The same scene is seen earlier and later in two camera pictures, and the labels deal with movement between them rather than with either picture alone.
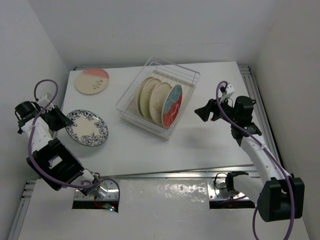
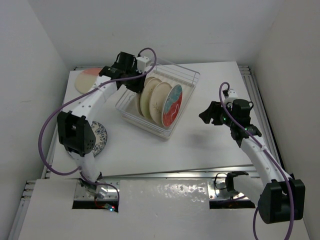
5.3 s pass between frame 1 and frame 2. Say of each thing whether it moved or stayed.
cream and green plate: stayed
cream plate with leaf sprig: stayed
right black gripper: stayed
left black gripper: moved
